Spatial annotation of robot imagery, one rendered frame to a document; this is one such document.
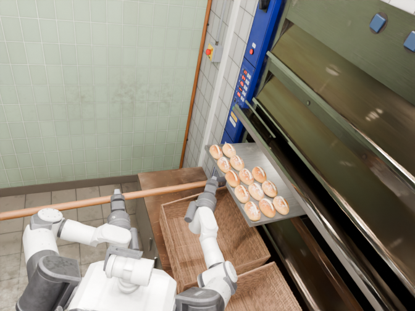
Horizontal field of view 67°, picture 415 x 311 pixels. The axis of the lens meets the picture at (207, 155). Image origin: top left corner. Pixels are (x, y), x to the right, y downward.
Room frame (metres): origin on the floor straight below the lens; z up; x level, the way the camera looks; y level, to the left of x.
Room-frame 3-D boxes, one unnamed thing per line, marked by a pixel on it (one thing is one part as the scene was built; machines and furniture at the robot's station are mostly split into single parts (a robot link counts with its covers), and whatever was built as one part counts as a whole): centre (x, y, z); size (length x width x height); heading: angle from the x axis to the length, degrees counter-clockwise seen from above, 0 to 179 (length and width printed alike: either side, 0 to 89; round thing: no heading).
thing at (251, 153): (1.23, -0.27, 1.21); 0.55 x 0.36 x 0.03; 31
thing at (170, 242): (1.18, -0.12, 0.72); 0.56 x 0.49 x 0.28; 27
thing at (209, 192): (1.01, -0.05, 1.21); 0.12 x 0.10 x 0.13; 176
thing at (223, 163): (1.26, -0.10, 1.22); 0.10 x 0.07 x 0.05; 31
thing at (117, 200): (0.80, 0.30, 1.21); 0.12 x 0.10 x 0.13; 23
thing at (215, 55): (2.09, 0.12, 1.46); 0.10 x 0.07 x 0.10; 28
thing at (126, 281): (0.43, 0.12, 1.47); 0.10 x 0.07 x 0.09; 91
